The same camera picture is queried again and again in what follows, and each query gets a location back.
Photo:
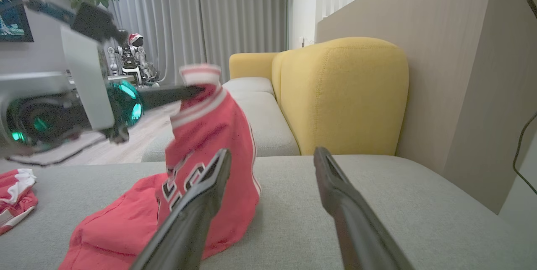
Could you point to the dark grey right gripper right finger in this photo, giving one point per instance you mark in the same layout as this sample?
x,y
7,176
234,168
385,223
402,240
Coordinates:
x,y
356,219

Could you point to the small robot with red cap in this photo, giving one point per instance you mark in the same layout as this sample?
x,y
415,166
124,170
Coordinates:
x,y
134,58

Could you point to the grey curtain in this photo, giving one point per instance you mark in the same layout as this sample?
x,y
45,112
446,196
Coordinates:
x,y
188,18

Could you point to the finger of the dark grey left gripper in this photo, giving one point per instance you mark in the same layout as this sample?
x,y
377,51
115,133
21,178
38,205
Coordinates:
x,y
168,95

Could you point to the red basketball jersey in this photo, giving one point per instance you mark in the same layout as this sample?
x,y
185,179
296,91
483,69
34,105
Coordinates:
x,y
209,127

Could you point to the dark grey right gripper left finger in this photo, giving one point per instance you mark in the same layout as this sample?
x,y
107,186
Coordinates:
x,y
188,219

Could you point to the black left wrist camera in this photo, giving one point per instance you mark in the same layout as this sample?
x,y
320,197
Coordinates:
x,y
94,20

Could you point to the red white basketball shorts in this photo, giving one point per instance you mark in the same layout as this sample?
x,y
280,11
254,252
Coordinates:
x,y
16,203

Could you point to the grey sofa chaise seat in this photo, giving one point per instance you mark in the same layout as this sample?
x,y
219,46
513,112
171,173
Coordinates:
x,y
419,219

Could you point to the grey sofa seat cushion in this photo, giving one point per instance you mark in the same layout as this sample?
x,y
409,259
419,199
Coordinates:
x,y
268,123

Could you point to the yellow sofa armrest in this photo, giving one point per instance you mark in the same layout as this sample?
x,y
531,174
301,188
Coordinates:
x,y
251,64

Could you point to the yellow sofa backrest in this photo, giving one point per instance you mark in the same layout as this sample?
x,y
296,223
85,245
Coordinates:
x,y
344,94

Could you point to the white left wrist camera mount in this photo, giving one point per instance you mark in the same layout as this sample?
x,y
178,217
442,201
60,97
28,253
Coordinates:
x,y
86,73

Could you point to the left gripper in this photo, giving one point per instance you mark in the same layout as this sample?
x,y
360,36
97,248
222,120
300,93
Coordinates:
x,y
46,119

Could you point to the dark framed wall picture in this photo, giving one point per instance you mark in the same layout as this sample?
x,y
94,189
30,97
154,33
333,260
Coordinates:
x,y
12,6

